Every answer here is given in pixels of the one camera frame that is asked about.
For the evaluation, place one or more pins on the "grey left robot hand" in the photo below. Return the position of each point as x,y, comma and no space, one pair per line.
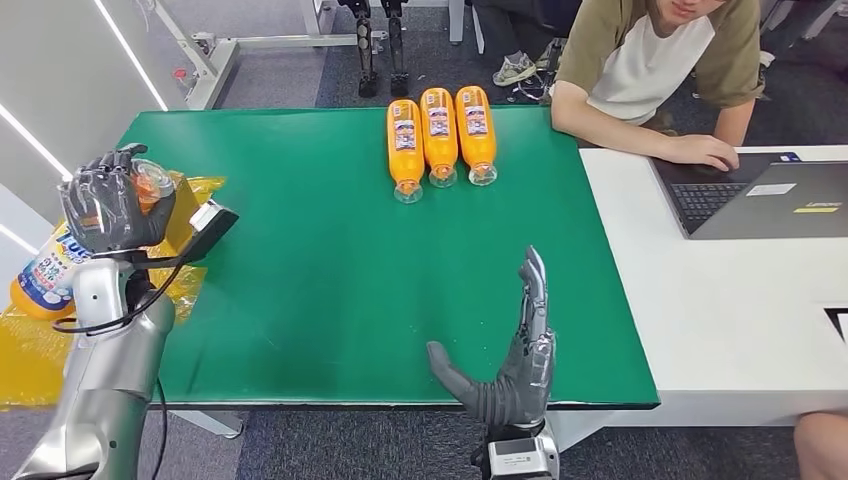
106,208

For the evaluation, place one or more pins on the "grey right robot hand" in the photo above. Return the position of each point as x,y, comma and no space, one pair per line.
523,384

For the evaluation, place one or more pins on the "orange bottle with clear cap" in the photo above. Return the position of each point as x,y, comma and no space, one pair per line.
50,278
405,156
477,142
439,146

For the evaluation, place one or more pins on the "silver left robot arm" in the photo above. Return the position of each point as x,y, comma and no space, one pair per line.
106,384

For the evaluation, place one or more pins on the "small red knob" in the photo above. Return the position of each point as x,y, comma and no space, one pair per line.
180,73

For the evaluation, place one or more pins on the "yellow plastic-wrapped cardboard box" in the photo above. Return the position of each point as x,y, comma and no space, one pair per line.
26,358

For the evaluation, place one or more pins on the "green table mat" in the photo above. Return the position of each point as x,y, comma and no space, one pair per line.
364,278

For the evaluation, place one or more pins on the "person's right hand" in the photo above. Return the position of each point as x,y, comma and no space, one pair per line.
702,151

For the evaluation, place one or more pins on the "dark grey laptop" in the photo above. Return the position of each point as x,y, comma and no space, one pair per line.
762,208

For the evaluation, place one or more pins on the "black robot leg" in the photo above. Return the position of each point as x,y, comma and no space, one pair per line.
396,46
366,46

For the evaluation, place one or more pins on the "seated person's knee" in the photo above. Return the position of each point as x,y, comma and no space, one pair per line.
825,447

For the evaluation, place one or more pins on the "grey sneaker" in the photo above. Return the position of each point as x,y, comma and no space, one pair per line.
514,67

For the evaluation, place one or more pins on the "person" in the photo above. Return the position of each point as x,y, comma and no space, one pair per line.
649,60

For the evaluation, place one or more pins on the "white desk leg bracket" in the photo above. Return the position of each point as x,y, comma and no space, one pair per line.
573,427

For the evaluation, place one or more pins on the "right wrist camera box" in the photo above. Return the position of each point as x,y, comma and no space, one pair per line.
520,458

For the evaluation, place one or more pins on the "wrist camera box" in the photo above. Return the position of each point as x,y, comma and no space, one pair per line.
212,225
520,458

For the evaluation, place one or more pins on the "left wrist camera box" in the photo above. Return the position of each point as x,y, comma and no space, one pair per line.
212,225

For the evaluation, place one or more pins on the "white table frame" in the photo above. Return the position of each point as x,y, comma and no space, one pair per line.
218,56

